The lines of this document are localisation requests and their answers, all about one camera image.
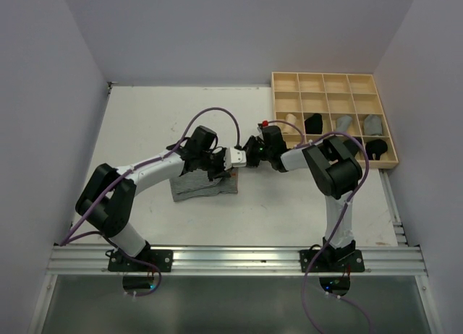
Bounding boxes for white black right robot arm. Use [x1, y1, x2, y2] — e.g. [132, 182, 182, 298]
[244, 136, 362, 271]

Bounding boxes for grey rolled sock right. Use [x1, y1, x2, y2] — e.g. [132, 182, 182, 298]
[363, 114, 383, 136]

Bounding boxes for black rolled sock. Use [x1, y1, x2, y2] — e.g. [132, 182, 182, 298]
[304, 114, 323, 134]
[344, 138, 362, 158]
[365, 139, 388, 160]

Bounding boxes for aluminium frame rail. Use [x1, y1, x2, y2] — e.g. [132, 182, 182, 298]
[46, 244, 428, 276]

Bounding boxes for black rolled sock upper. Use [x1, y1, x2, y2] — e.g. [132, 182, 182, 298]
[304, 114, 323, 134]

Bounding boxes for black rolled sock lower right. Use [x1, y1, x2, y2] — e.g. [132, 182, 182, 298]
[365, 139, 388, 160]

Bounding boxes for black rolled sock lower middle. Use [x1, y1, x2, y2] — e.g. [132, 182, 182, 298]
[344, 138, 362, 158]

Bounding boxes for wooden compartment tray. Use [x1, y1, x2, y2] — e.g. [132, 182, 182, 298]
[271, 72, 399, 169]

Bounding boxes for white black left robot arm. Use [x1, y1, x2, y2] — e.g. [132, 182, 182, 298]
[75, 126, 232, 271]

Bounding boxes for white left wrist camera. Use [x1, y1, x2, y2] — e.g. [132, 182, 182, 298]
[224, 147, 247, 170]

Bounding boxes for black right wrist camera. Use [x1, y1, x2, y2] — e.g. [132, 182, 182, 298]
[262, 125, 287, 153]

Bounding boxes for grey rolled sock middle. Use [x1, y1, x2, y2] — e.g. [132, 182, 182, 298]
[334, 115, 353, 134]

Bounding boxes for beige underwear with navy trim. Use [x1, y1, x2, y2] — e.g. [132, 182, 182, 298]
[282, 114, 297, 134]

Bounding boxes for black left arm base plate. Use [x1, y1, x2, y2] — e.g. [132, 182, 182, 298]
[105, 249, 174, 273]

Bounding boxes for grey rolled sock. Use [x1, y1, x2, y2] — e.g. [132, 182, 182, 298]
[363, 114, 383, 136]
[334, 115, 353, 134]

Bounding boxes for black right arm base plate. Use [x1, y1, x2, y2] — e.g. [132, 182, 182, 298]
[299, 249, 365, 273]

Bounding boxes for grey striped underwear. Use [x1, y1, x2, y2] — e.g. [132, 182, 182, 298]
[169, 169, 239, 202]

